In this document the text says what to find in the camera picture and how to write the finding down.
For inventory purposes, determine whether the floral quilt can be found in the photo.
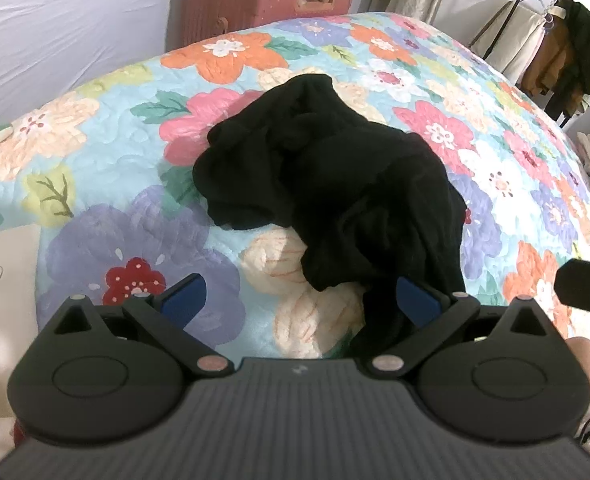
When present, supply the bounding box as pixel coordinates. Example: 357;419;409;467
0;12;590;361

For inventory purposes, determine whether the brown hanging garment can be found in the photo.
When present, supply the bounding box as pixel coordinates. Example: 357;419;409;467
519;7;578;100

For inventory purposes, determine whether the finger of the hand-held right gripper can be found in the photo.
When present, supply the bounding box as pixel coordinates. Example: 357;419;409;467
555;257;590;319

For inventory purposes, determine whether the beige hanging garment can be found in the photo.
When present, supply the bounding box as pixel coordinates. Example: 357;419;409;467
471;2;550;82

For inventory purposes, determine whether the pink suitcase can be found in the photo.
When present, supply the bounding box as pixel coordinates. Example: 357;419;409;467
166;0;354;53

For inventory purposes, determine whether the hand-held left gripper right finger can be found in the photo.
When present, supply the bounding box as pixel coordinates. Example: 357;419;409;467
365;276;562;381

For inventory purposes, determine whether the white pillow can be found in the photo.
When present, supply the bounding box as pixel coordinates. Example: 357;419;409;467
0;224;46;466

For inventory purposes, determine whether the black garment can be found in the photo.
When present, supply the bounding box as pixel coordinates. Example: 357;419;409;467
193;74;468;358

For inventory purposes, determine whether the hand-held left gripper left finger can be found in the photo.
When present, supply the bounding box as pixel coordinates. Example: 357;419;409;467
41;274;232;379

